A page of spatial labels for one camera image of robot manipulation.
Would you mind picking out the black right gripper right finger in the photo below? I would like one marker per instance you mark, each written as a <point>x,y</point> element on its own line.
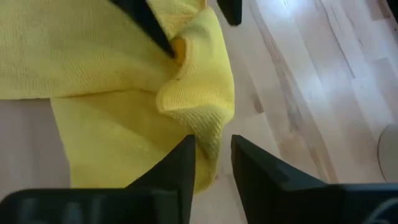
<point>295,203</point>

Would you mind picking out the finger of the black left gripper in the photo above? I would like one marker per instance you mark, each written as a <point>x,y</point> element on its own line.
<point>143,21</point>
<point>231,11</point>

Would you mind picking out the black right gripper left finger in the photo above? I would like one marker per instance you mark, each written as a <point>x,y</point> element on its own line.
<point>124,207</point>

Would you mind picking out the yellow microfiber towel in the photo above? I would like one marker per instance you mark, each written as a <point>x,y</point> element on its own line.
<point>93,77</point>

